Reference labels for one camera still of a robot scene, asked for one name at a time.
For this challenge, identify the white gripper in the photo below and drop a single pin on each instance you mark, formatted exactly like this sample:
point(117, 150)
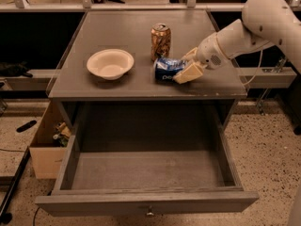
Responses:
point(208, 52)

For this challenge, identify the blue pepsi can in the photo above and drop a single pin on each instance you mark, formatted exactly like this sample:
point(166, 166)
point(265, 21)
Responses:
point(166, 68)

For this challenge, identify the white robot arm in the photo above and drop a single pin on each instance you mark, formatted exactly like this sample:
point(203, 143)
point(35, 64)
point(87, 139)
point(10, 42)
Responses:
point(264, 23)

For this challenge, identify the crushed gold soda can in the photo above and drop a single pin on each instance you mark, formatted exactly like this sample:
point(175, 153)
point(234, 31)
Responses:
point(160, 41)

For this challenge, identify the grey cabinet counter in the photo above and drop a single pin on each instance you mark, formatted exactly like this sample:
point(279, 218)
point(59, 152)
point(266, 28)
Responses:
point(138, 104)

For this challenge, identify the grey open drawer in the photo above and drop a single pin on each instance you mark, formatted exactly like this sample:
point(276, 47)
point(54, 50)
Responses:
point(124, 175)

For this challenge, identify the metal drawer knob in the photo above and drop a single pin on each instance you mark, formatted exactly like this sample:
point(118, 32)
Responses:
point(149, 214)

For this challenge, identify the white bowl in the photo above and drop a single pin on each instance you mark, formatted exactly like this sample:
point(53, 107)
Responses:
point(110, 64)

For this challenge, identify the items in cardboard box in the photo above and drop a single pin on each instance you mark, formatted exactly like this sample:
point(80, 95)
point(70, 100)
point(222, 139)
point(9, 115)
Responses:
point(62, 134)

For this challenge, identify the cardboard box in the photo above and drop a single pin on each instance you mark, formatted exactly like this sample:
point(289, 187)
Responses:
point(46, 153)

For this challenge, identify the black object on ledge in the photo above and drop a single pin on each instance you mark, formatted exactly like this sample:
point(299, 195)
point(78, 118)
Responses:
point(14, 69)

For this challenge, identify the black marker on floor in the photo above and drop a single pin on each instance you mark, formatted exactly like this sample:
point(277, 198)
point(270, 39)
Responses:
point(26, 126)

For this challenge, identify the black floor rail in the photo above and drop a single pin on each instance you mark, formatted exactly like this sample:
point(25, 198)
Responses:
point(10, 183)

